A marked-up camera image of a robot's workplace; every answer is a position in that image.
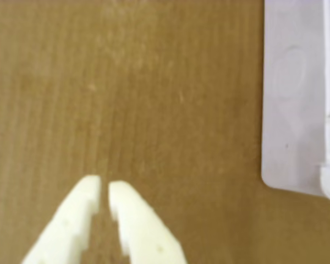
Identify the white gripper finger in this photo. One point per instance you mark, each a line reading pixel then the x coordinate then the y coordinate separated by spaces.
pixel 68 225
pixel 143 225

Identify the grey plastic box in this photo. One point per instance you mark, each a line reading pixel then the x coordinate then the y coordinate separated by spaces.
pixel 294 96

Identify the brown cardboard sheet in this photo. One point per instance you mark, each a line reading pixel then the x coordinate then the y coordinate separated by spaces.
pixel 154 96

